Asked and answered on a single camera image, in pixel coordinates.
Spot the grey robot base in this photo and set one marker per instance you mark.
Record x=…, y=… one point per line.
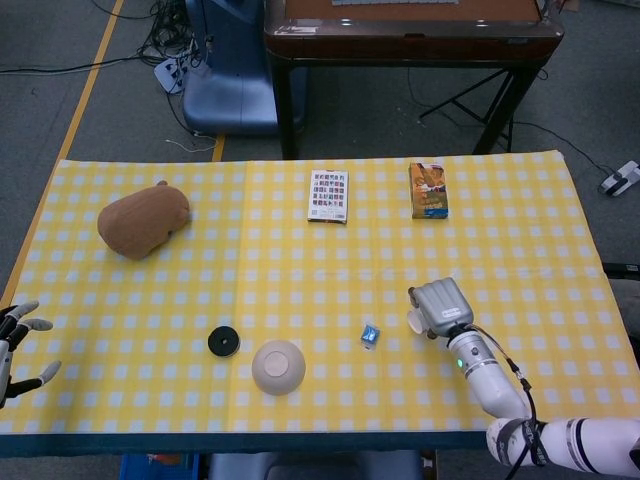
x=315, y=467

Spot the white floral paper cup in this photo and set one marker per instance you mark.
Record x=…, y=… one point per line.
x=415, y=322

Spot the small blue candy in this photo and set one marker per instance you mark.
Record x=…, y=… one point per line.
x=370, y=336

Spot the yellow checked tablecloth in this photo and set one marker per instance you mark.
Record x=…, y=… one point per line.
x=320, y=275

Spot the white card box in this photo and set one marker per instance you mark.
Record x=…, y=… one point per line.
x=328, y=196

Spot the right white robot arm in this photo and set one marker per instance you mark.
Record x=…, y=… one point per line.
x=492, y=385

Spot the beige bowl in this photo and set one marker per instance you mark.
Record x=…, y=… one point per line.
x=278, y=367

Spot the blue plastic crate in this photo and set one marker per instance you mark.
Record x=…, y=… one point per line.
x=160, y=467

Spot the brown plush capybara toy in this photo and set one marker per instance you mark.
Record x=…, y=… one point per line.
x=142, y=222

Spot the orange blue card box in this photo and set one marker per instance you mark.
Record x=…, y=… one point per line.
x=428, y=191

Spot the black tape roll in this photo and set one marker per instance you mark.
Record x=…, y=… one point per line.
x=223, y=341

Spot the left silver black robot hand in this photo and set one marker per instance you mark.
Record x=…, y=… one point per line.
x=6, y=350

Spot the white black floor device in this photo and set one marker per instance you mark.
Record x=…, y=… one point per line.
x=620, y=179

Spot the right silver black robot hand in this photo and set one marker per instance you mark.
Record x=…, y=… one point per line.
x=445, y=307

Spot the white power strip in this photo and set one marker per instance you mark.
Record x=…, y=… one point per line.
x=169, y=75

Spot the dark wooden mahjong table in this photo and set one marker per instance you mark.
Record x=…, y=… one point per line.
x=415, y=42

